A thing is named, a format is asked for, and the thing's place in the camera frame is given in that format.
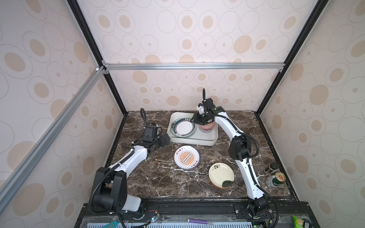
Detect horizontal aluminium frame bar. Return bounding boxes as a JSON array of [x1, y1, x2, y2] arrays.
[[105, 62, 285, 71]]

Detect green drink can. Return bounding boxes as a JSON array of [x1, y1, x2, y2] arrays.
[[266, 172, 286, 188]]

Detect white plastic bin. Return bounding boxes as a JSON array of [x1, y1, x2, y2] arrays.
[[167, 112, 218, 146]]

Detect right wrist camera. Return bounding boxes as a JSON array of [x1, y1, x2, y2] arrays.
[[197, 103, 205, 115]]

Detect cream plate with flower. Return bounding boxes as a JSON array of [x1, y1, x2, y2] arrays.
[[208, 162, 235, 189]]

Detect purple pen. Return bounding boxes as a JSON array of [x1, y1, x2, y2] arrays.
[[187, 218, 214, 225]]

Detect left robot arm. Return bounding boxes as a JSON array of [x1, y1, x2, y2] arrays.
[[88, 125, 171, 215]]

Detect white plate green red rim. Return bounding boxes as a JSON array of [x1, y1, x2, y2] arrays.
[[171, 118, 196, 138]]

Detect orange sunburst plate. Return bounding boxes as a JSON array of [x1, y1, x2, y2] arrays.
[[174, 145, 201, 170]]

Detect red patterned bowl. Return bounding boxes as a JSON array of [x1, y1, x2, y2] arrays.
[[199, 121, 216, 132]]

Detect diagonal aluminium frame bar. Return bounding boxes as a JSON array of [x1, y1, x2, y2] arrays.
[[1, 66, 105, 213]]

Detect green snack packet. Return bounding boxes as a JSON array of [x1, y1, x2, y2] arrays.
[[292, 216, 310, 228]]

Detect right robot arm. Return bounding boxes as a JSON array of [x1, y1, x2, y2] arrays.
[[191, 97, 273, 219]]

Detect dark glass jar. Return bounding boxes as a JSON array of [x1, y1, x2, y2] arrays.
[[264, 162, 280, 175]]

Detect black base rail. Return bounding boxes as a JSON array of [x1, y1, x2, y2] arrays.
[[75, 199, 319, 228]]

